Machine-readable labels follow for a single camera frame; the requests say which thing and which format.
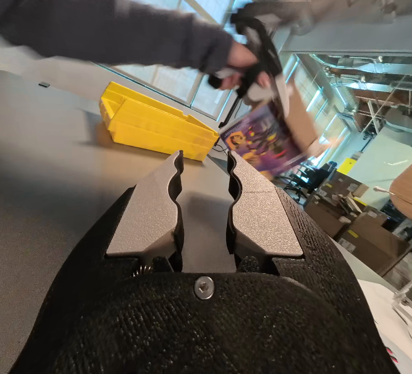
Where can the person's left forearm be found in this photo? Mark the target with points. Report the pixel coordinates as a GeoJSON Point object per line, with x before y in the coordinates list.
{"type": "Point", "coordinates": [112, 26]}

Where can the yellow plastic bin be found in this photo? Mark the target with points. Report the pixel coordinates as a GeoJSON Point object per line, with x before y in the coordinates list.
{"type": "Point", "coordinates": [154, 135]}

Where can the person's left hand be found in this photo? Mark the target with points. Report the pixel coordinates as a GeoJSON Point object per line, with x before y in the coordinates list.
{"type": "Point", "coordinates": [239, 56]}

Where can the yellow wall sign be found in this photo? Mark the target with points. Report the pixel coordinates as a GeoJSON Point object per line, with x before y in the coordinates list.
{"type": "Point", "coordinates": [347, 165]}

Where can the wooden board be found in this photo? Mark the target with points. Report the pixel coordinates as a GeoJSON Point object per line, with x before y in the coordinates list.
{"type": "Point", "coordinates": [402, 193]}

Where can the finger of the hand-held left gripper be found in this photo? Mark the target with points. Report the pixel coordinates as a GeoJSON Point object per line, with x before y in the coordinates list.
{"type": "Point", "coordinates": [283, 97]}

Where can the pile of cardboard boxes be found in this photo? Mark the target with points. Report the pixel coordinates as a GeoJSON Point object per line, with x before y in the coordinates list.
{"type": "Point", "coordinates": [370, 238]}

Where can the black office chair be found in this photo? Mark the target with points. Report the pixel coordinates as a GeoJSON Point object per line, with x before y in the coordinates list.
{"type": "Point", "coordinates": [313, 176]}

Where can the colourful lego set box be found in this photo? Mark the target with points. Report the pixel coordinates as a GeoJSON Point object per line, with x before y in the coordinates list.
{"type": "Point", "coordinates": [257, 142]}

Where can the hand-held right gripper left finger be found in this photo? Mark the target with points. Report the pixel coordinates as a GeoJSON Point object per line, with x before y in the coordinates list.
{"type": "Point", "coordinates": [144, 219]}

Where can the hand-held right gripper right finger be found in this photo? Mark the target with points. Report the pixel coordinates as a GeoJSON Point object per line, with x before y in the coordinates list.
{"type": "Point", "coordinates": [267, 219]}

